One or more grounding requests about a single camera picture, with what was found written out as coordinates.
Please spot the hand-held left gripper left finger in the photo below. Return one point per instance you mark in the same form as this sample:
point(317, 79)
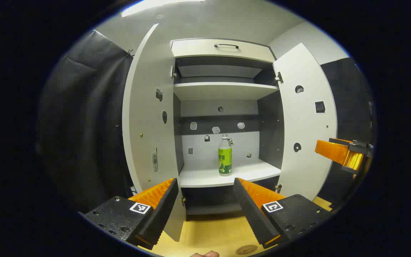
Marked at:
point(162, 214)

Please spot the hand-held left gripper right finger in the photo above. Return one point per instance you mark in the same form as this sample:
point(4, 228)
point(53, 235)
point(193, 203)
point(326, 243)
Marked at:
point(250, 214)

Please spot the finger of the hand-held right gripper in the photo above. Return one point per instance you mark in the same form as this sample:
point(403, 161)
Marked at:
point(330, 150)

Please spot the round brown coaster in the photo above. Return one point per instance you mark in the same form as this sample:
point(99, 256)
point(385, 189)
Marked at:
point(246, 250)

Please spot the white cabinet door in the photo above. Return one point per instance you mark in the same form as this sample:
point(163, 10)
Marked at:
point(305, 121)
point(148, 125)

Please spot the green label plastic bottle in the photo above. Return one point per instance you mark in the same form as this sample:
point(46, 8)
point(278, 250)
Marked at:
point(225, 160)

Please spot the white cabinet drawer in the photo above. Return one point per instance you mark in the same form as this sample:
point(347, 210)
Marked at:
point(198, 48)

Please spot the black backdrop cloth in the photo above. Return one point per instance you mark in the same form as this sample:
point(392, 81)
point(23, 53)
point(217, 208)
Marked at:
point(84, 125)

